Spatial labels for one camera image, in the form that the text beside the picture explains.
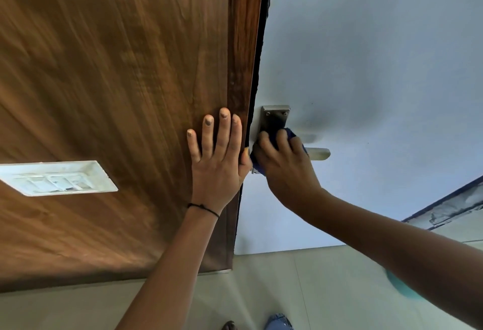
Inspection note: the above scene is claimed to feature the black door edge seal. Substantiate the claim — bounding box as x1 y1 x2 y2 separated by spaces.
235 0 274 236

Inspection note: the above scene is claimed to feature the white switch board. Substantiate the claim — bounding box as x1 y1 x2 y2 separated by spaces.
0 160 118 197

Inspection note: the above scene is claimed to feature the dark wooden door frame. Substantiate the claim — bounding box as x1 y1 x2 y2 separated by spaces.
204 0 267 274

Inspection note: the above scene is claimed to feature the person's right forearm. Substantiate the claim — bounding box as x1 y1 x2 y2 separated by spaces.
291 188 483 329

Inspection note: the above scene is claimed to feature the metal door handle plate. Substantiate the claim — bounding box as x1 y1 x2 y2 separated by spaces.
249 105 291 175

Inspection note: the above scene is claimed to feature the blue cleaning cloth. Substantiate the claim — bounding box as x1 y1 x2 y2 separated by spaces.
250 127 308 176

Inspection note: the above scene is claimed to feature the person's right hand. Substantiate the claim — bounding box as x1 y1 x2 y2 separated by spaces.
251 129 325 213

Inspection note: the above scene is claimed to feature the grey taped frame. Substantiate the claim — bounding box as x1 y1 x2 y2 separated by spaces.
402 175 483 244

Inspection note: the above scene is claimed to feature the person's left forearm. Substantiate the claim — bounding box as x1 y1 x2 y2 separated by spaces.
115 205 220 330

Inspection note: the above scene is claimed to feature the black wrist thread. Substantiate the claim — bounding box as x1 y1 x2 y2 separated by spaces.
187 202 220 219

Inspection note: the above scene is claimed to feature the person's left hand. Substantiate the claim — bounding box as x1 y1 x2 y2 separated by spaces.
187 108 253 215

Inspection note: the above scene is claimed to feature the white door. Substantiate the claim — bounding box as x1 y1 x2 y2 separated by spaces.
234 0 483 255

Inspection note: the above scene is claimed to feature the brown wooden wall panel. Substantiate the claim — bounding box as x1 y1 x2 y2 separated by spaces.
0 0 231 293

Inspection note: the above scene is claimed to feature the person's blue jeans leg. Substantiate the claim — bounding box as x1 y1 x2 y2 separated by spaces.
264 313 295 330

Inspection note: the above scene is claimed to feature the teal plastic object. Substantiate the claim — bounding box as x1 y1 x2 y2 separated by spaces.
385 269 425 301

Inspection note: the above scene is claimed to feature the metal door handle lever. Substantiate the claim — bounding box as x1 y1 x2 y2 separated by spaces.
304 147 331 161

